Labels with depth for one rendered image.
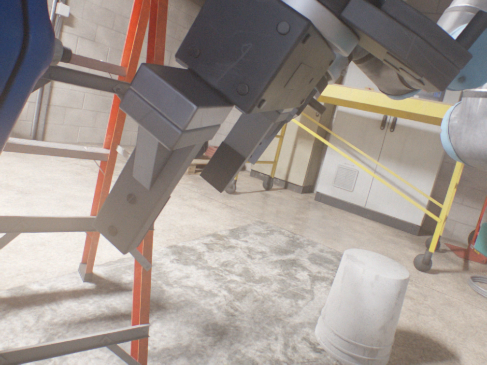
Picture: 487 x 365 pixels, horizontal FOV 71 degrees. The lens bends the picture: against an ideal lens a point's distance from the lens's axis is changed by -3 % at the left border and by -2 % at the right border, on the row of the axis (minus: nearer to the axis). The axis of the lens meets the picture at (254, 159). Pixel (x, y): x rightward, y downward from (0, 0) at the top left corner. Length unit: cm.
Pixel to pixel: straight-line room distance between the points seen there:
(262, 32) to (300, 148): 420
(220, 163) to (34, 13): 24
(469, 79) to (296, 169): 388
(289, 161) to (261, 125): 412
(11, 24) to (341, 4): 30
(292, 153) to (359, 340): 319
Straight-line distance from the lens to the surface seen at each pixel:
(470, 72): 57
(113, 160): 128
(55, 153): 124
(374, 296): 142
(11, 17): 40
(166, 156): 17
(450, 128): 90
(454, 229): 445
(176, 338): 139
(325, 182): 415
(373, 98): 296
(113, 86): 91
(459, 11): 61
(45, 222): 89
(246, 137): 30
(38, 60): 41
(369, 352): 152
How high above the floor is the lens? 82
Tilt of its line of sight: 7 degrees down
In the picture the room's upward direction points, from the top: 14 degrees clockwise
